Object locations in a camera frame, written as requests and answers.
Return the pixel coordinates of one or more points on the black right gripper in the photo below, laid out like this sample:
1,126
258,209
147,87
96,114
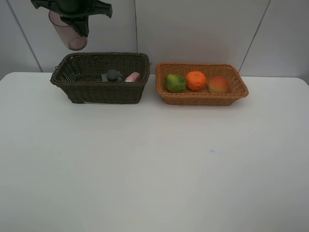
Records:
75,13

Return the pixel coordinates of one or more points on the translucent purple plastic cup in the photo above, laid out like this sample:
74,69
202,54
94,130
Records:
70,38

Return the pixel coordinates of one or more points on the dark green bottle black cap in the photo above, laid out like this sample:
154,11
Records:
112,75

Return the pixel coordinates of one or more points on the pink spray bottle white cap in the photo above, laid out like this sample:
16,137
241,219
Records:
133,77

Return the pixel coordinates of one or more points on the orange mandarin fruit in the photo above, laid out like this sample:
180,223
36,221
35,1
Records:
195,81

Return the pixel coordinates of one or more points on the red yellow apple fruit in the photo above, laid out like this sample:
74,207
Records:
218,84

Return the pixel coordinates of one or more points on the dark brown wicker basket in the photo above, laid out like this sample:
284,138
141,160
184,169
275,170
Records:
79,75

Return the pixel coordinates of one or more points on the orange wicker basket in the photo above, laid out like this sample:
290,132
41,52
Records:
236,87

